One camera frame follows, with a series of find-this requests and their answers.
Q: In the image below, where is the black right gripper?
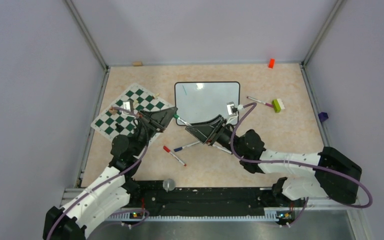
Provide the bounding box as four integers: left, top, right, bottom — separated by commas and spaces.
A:
186, 114, 246, 158

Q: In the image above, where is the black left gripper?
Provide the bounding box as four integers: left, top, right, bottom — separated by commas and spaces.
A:
132, 107, 179, 156

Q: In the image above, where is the green cap marker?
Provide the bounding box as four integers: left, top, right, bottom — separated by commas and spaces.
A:
173, 114, 191, 126

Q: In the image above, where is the white whiteboard black frame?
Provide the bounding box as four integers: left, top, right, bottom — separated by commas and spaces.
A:
174, 81, 241, 124

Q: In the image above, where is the black cap marker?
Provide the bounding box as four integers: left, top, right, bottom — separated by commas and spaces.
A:
212, 145, 232, 155

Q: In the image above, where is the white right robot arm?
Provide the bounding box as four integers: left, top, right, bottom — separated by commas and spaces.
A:
185, 115, 362, 206

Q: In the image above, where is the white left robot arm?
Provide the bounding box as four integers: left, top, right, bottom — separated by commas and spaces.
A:
43, 106, 178, 240

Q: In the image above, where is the red cap marker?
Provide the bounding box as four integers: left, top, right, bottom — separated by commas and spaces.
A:
163, 145, 187, 167

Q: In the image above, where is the blue cap marker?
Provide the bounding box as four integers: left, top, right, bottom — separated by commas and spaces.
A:
173, 141, 201, 152

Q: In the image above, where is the black chess piece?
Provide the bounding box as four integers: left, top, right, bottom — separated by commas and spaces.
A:
115, 123, 124, 132

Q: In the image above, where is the green white chess mat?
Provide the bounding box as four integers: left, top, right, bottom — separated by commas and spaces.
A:
90, 82, 177, 143

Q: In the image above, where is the brown wooden chess piece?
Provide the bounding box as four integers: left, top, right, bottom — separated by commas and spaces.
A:
108, 106, 118, 115

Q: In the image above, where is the wooden cork piece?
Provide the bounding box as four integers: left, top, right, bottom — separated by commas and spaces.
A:
132, 61, 143, 67

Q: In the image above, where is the grey round knob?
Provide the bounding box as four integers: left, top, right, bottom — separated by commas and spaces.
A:
162, 178, 176, 192

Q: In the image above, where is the purple cap marker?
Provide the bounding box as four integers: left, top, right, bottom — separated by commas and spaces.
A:
246, 96, 274, 108

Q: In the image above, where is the green white toy brick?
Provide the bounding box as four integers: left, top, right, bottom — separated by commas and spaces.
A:
272, 98, 285, 113

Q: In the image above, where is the orange toy block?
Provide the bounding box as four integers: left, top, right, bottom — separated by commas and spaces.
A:
268, 58, 276, 69

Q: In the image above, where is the purple toy block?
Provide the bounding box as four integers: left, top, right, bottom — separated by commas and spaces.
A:
318, 112, 329, 123

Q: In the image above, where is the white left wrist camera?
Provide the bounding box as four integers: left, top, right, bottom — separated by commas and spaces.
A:
120, 100, 135, 116

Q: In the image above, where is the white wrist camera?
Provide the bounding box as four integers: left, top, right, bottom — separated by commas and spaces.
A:
226, 101, 244, 125
120, 100, 135, 116

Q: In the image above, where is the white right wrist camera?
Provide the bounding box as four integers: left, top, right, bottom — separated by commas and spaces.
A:
226, 101, 244, 125

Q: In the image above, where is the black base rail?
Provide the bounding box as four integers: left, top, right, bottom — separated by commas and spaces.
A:
127, 180, 280, 217

